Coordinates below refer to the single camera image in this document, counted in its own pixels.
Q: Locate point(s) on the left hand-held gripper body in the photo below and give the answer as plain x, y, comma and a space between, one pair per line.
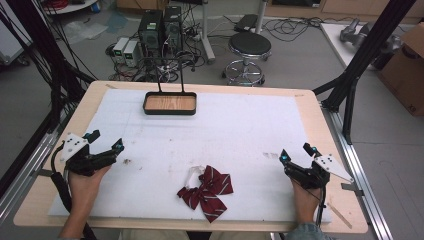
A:
78, 160

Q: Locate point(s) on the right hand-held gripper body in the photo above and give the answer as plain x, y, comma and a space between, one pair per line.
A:
316, 175

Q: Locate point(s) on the person's right hand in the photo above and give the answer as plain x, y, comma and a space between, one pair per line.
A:
305, 200

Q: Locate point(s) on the person's left hand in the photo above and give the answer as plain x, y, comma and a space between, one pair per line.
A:
83, 190

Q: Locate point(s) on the thin wooden stick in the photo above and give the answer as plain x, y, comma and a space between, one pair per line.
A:
340, 216

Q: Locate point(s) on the white foam mat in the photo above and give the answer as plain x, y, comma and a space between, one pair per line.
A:
216, 133

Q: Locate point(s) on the black tray with wooden base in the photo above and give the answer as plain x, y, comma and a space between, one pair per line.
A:
170, 103

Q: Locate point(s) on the red striped bow tie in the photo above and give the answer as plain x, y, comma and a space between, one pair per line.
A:
208, 191

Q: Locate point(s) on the white power supply unit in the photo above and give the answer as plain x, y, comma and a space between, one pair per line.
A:
120, 50
131, 53

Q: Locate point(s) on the black computer tower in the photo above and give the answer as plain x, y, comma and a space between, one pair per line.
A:
150, 33
173, 28

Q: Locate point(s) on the black round stool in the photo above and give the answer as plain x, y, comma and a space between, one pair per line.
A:
250, 45

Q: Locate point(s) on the brown cardboard box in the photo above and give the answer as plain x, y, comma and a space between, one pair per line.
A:
405, 73

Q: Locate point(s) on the black flat device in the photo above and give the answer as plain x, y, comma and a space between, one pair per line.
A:
246, 23

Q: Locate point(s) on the white table leg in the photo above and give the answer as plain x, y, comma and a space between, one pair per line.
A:
207, 33

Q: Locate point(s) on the aluminium rail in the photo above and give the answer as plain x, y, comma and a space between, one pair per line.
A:
26, 170
363, 173

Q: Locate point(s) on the black frame post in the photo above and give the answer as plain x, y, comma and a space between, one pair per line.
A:
366, 50
43, 50

